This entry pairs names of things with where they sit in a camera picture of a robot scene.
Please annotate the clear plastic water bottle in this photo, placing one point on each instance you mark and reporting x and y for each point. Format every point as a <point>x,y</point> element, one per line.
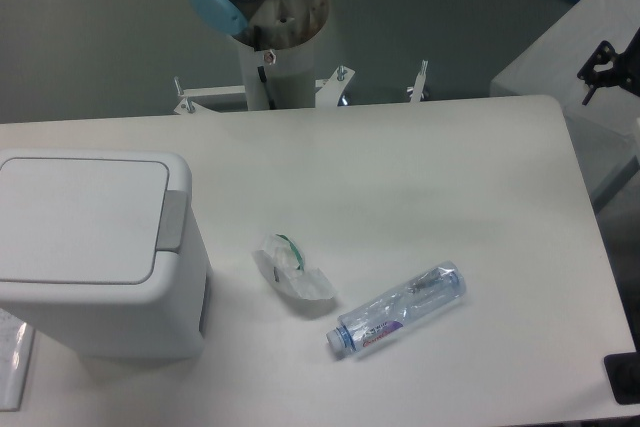
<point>380,318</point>

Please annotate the crumpled clear plastic wrapper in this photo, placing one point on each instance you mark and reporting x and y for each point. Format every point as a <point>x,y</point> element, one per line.
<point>282,264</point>

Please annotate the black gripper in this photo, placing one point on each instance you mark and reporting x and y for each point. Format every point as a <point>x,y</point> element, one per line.
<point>598,71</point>

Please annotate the white cloth covered side table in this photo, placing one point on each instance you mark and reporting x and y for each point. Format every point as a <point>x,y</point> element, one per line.
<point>604,131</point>

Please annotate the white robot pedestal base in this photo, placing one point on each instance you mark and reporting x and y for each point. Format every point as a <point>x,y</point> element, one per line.
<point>275,42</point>

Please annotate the black device at table edge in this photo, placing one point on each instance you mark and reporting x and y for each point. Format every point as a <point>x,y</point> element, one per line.
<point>623,374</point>

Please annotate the white plastic trash can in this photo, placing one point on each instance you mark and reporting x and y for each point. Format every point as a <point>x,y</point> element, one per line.
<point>161,317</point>

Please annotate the white trash can lid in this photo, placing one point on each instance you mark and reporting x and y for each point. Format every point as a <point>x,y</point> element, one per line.
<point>80,221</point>

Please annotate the paper sheet in sleeve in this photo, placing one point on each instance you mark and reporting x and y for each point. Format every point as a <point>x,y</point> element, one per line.
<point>16,346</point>

